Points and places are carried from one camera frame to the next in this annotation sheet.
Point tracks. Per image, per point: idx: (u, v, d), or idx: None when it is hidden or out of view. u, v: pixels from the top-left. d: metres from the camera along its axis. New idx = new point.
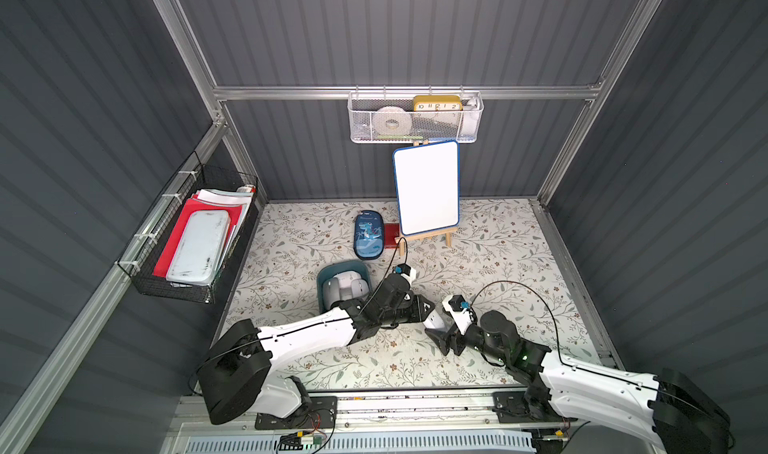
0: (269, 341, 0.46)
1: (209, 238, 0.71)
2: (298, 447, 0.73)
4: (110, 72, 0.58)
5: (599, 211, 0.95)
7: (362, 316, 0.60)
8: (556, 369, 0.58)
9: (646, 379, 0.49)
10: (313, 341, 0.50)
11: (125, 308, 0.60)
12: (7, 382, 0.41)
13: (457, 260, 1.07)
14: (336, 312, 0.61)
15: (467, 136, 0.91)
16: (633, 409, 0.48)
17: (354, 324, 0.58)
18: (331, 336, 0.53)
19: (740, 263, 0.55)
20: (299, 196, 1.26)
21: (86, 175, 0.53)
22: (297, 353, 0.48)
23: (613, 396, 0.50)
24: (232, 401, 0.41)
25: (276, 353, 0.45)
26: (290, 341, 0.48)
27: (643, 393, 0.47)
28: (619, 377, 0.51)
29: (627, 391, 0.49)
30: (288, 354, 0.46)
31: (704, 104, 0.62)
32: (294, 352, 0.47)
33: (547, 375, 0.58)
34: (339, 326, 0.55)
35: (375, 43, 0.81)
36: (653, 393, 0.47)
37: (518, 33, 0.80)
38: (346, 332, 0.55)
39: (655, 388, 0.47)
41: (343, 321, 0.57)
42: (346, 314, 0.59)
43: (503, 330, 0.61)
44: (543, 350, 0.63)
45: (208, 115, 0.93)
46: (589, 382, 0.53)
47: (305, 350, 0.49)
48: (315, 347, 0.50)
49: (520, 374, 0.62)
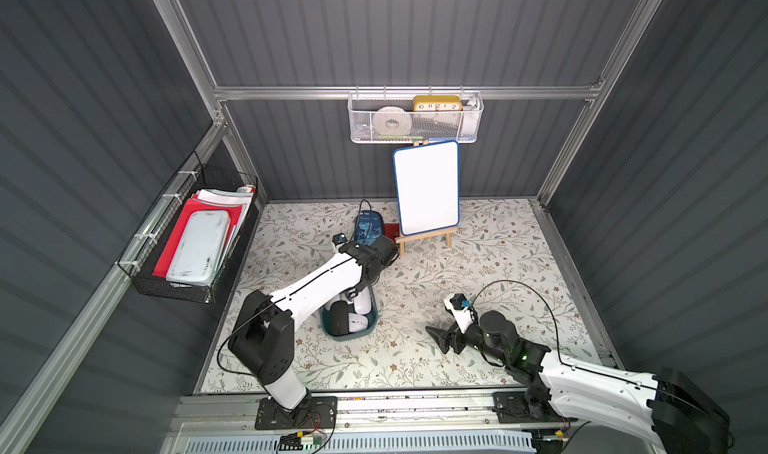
0: (285, 301, 0.48)
1: (208, 238, 0.71)
2: (298, 447, 0.73)
4: (110, 73, 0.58)
5: (600, 211, 0.93)
7: (366, 251, 0.62)
8: (555, 368, 0.58)
9: (645, 379, 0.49)
10: (327, 289, 0.52)
11: (125, 308, 0.60)
12: (8, 381, 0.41)
13: (457, 260, 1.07)
14: (337, 257, 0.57)
15: (467, 136, 0.91)
16: (632, 408, 0.48)
17: (358, 260, 0.59)
18: (339, 280, 0.54)
19: (740, 264, 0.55)
20: (299, 196, 1.26)
21: (86, 175, 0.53)
22: (316, 305, 0.50)
23: (612, 395, 0.50)
24: (273, 361, 0.44)
25: (297, 309, 0.47)
26: (305, 295, 0.49)
27: (642, 392, 0.47)
28: (619, 376, 0.51)
29: (626, 390, 0.49)
30: (308, 307, 0.48)
31: (704, 104, 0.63)
32: (311, 306, 0.49)
33: (549, 376, 0.58)
34: (345, 267, 0.57)
35: (375, 43, 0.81)
36: (652, 392, 0.47)
37: (518, 32, 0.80)
38: (354, 271, 0.56)
39: (654, 387, 0.47)
41: (348, 262, 0.58)
42: (346, 256, 0.59)
43: (503, 330, 0.61)
44: (542, 350, 0.63)
45: (208, 115, 0.93)
46: (587, 381, 0.53)
47: (322, 301, 0.51)
48: (333, 295, 0.53)
49: (520, 374, 0.62)
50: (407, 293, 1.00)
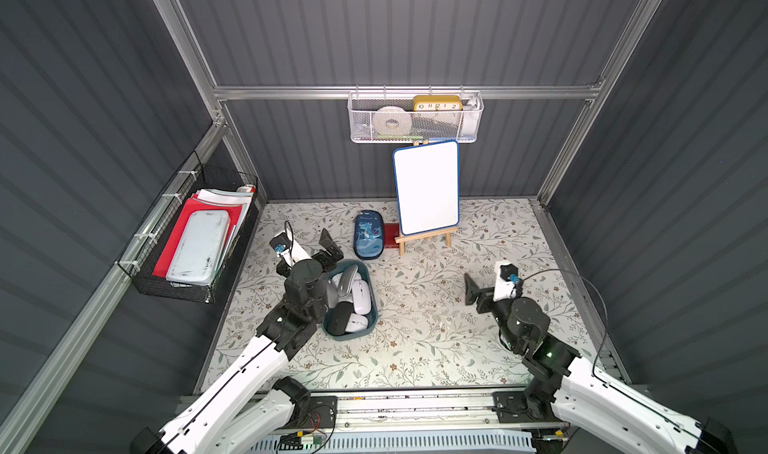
0: (178, 438, 0.40)
1: (208, 239, 0.71)
2: (298, 447, 0.73)
4: (110, 72, 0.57)
5: (599, 212, 0.95)
7: (282, 331, 0.52)
8: (586, 378, 0.54)
9: (687, 423, 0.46)
10: (235, 398, 0.44)
11: (124, 308, 0.60)
12: (8, 380, 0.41)
13: (457, 260, 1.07)
14: (250, 347, 0.49)
15: (467, 136, 0.91)
16: (660, 445, 0.46)
17: (278, 346, 0.50)
18: (256, 376, 0.47)
19: (740, 264, 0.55)
20: (299, 196, 1.26)
21: (85, 174, 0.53)
22: (225, 422, 0.45)
23: (643, 427, 0.47)
24: None
25: (191, 445, 0.40)
26: (206, 419, 0.42)
27: (682, 436, 0.45)
28: (656, 410, 0.48)
29: (663, 428, 0.46)
30: (214, 431, 0.43)
31: (703, 104, 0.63)
32: (223, 422, 0.44)
33: (574, 384, 0.54)
34: (260, 362, 0.48)
35: (375, 42, 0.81)
36: (693, 440, 0.44)
37: (518, 32, 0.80)
38: (274, 361, 0.48)
39: (697, 435, 0.44)
41: (266, 351, 0.49)
42: (265, 342, 0.50)
43: (538, 323, 0.55)
44: (571, 353, 0.58)
45: (208, 115, 0.93)
46: (618, 402, 0.50)
47: (235, 412, 0.46)
48: (248, 397, 0.47)
49: (539, 370, 0.58)
50: (407, 293, 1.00)
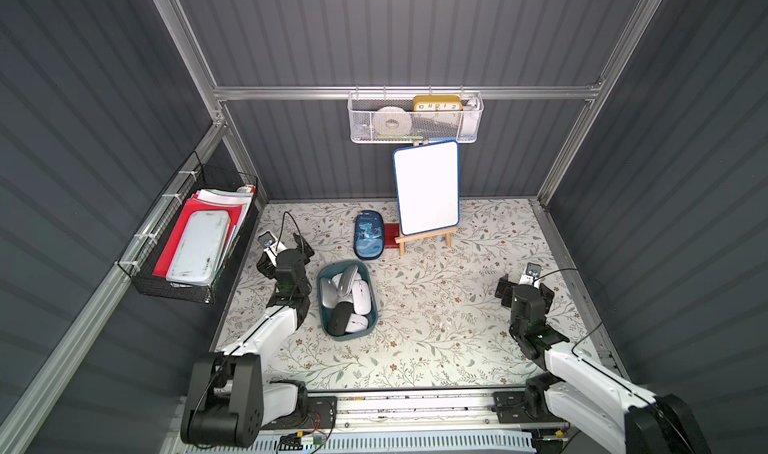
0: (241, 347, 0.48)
1: (208, 239, 0.71)
2: (298, 447, 0.73)
4: (111, 72, 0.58)
5: (599, 212, 0.95)
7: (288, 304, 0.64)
8: (561, 352, 0.60)
9: (645, 392, 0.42)
10: (273, 332, 0.54)
11: (124, 308, 0.60)
12: (8, 380, 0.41)
13: (457, 260, 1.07)
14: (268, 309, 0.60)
15: (467, 136, 0.91)
16: (613, 410, 0.48)
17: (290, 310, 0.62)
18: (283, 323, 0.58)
19: (741, 263, 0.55)
20: (299, 196, 1.26)
21: (86, 175, 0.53)
22: (267, 351, 0.51)
23: (600, 392, 0.51)
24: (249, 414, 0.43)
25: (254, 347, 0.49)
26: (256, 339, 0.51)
27: (631, 398, 0.47)
28: (619, 381, 0.50)
29: (616, 390, 0.49)
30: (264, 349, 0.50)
31: (703, 104, 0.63)
32: (266, 350, 0.51)
33: (552, 355, 0.60)
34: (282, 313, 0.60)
35: (375, 41, 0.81)
36: (641, 401, 0.46)
37: (518, 33, 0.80)
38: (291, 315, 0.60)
39: (648, 400, 0.46)
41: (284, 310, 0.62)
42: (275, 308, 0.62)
43: (530, 299, 0.65)
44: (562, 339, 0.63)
45: (208, 115, 0.93)
46: (584, 372, 0.54)
47: (271, 347, 0.53)
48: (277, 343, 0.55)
49: (527, 348, 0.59)
50: (407, 293, 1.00)
